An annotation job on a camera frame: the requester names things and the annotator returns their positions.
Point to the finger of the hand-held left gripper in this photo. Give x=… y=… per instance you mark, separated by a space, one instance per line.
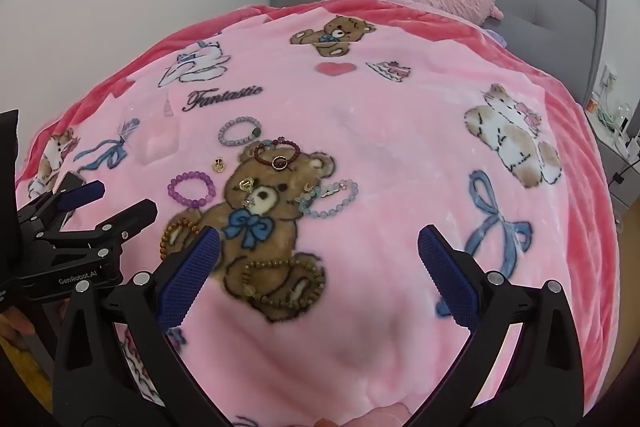
x=80 y=196
x=132 y=217

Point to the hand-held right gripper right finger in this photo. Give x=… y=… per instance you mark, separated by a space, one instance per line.
x=447 y=279

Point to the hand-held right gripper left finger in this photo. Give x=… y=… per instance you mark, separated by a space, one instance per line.
x=187 y=279

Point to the person's left hand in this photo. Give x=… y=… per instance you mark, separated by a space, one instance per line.
x=12 y=324

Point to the small clear plastic bag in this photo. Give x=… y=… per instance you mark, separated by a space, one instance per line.
x=126 y=129

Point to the pink printed blanket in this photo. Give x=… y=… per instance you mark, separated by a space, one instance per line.
x=380 y=117

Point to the black plug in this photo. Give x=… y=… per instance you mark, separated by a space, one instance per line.
x=618 y=179

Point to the grey nightstand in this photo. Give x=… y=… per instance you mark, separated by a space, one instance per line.
x=607 y=157

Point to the small orange box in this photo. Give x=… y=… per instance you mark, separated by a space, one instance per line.
x=593 y=105

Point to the clear glass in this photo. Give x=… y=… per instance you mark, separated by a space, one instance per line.
x=625 y=116

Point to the white wall socket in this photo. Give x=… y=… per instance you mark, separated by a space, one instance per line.
x=609 y=76

